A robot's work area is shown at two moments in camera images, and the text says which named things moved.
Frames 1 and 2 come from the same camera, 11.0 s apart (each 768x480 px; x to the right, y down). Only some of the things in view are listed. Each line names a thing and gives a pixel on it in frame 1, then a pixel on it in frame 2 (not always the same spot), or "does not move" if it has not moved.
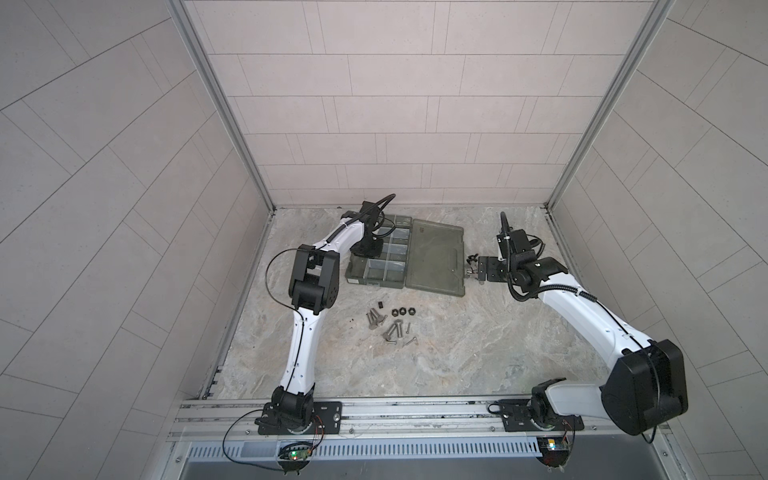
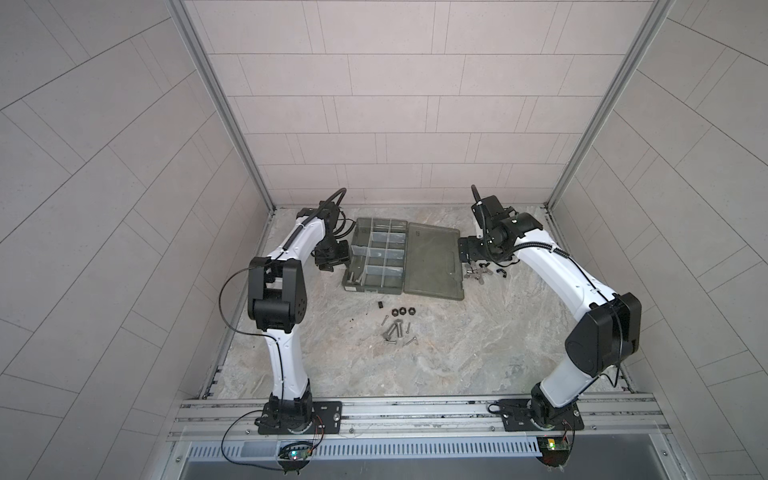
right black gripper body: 495,269 to 480,248
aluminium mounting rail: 467,420 does not move
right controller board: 554,450 does not move
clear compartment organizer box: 390,268 does not move
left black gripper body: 368,247 to 331,252
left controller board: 294,453 does not move
